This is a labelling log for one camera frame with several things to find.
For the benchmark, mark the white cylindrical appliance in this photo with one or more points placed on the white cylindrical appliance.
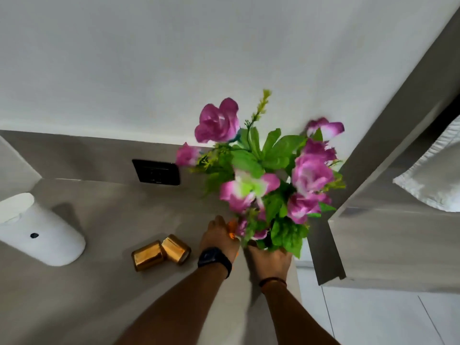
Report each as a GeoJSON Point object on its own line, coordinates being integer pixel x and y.
{"type": "Point", "coordinates": [43, 233]}

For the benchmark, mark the person's right hand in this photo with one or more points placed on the person's right hand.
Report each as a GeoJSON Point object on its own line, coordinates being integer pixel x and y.
{"type": "Point", "coordinates": [270, 264]}

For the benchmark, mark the black wristwatch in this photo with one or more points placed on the black wristwatch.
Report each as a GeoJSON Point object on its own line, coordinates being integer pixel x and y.
{"type": "Point", "coordinates": [215, 261]}

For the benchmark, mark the person's left fingers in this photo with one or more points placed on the person's left fingers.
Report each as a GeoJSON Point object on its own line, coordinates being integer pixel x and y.
{"type": "Point", "coordinates": [217, 223]}

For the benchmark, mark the white pillow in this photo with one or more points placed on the white pillow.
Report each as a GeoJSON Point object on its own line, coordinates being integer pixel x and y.
{"type": "Point", "coordinates": [435, 176]}

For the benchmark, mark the pink artificial flower bouquet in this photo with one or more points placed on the pink artificial flower bouquet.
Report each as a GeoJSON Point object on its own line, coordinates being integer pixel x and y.
{"type": "Point", "coordinates": [273, 176]}

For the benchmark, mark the person's left forearm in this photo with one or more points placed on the person's left forearm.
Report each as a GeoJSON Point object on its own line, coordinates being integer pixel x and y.
{"type": "Point", "coordinates": [179, 308]}

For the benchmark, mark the grey wooden bed headboard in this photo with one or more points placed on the grey wooden bed headboard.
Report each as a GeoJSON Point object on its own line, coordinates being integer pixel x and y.
{"type": "Point", "coordinates": [388, 226]}

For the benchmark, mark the person's right forearm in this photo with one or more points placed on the person's right forearm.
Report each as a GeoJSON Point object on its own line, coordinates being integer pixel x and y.
{"type": "Point", "coordinates": [293, 316]}

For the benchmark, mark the black wall switch panel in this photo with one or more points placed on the black wall switch panel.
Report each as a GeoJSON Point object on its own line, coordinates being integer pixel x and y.
{"type": "Point", "coordinates": [156, 172]}

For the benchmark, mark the person's left hand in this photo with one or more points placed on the person's left hand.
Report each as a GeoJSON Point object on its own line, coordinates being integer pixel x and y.
{"type": "Point", "coordinates": [217, 237]}

